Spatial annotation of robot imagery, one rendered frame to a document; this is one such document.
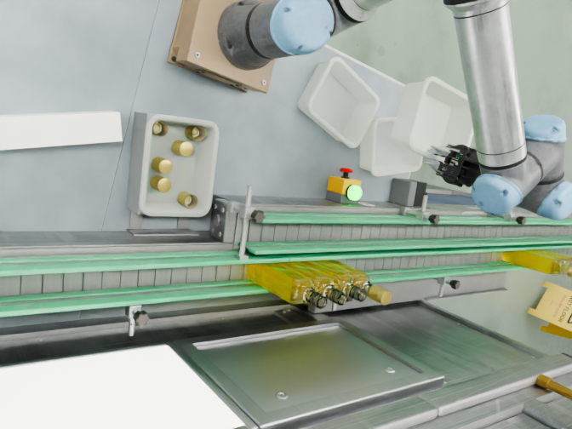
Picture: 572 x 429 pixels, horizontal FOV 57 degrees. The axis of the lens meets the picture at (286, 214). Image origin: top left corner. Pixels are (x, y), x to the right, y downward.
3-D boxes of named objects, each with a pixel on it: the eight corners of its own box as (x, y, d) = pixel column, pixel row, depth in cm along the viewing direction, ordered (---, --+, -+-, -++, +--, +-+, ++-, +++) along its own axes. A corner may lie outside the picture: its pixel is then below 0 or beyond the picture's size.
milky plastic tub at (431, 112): (398, 72, 122) (428, 72, 115) (453, 102, 136) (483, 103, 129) (379, 145, 123) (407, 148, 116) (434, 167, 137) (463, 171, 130)
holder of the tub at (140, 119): (123, 230, 122) (135, 238, 116) (134, 111, 117) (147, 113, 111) (191, 230, 132) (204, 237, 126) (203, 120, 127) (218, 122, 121)
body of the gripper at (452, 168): (445, 141, 113) (492, 156, 104) (468, 150, 118) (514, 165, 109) (432, 174, 115) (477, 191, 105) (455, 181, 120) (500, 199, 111)
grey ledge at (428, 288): (294, 301, 153) (317, 316, 144) (298, 272, 151) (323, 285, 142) (482, 282, 209) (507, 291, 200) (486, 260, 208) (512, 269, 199)
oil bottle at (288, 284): (244, 277, 129) (296, 308, 112) (248, 255, 128) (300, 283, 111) (263, 276, 132) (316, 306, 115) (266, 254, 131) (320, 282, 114)
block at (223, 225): (207, 236, 128) (220, 243, 122) (211, 197, 126) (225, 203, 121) (220, 236, 130) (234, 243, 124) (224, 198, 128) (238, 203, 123)
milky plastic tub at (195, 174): (125, 208, 120) (139, 216, 114) (134, 110, 117) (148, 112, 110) (194, 209, 131) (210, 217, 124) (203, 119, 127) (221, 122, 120)
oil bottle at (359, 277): (300, 273, 139) (355, 300, 122) (303, 253, 138) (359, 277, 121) (317, 272, 142) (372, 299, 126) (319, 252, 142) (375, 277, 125)
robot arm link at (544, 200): (583, 173, 95) (580, 211, 99) (529, 157, 103) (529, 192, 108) (556, 193, 92) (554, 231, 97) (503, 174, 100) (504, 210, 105)
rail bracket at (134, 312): (108, 322, 111) (130, 347, 100) (111, 291, 110) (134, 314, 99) (127, 319, 113) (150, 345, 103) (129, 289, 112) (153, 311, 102)
